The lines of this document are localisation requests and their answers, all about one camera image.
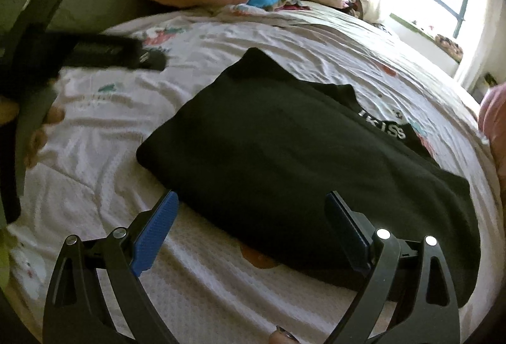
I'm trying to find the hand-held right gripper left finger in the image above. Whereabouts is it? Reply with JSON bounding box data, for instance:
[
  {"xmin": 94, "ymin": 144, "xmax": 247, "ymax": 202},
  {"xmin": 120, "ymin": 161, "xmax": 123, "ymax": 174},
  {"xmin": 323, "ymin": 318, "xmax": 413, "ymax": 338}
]
[{"xmin": 43, "ymin": 190, "xmax": 180, "ymax": 344}]

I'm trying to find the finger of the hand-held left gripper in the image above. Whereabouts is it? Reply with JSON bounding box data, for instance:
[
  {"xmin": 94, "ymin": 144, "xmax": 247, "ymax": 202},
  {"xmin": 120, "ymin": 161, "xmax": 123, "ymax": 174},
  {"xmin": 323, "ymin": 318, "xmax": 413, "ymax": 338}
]
[{"xmin": 73, "ymin": 34, "xmax": 167, "ymax": 72}]

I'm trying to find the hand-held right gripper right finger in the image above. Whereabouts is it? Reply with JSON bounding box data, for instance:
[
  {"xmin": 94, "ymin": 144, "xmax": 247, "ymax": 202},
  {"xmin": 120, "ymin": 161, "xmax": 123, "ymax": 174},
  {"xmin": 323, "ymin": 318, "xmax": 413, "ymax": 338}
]
[{"xmin": 320, "ymin": 191, "xmax": 463, "ymax": 344}]

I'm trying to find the black and orange garment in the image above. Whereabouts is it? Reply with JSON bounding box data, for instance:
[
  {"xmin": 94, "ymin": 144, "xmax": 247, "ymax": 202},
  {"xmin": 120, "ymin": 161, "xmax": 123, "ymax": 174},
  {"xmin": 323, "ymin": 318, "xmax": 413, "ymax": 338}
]
[{"xmin": 135, "ymin": 47, "xmax": 482, "ymax": 309}]

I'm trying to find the person's left hand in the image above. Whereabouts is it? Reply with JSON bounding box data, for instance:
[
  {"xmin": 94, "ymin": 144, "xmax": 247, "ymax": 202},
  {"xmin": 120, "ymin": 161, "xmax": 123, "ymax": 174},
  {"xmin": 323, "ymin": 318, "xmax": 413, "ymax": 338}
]
[{"xmin": 24, "ymin": 106, "xmax": 66, "ymax": 170}]

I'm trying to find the white strawberry print blanket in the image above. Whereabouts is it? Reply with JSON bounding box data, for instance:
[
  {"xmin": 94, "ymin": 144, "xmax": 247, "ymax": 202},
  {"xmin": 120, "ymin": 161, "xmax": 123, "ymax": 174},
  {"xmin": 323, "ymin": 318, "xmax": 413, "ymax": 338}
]
[{"xmin": 0, "ymin": 2, "xmax": 495, "ymax": 344}]

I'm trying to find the patterned windowsill ornament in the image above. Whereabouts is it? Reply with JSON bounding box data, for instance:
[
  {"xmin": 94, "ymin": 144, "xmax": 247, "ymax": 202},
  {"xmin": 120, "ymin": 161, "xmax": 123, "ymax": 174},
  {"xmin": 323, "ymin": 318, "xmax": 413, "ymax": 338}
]
[{"xmin": 433, "ymin": 34, "xmax": 463, "ymax": 62}]

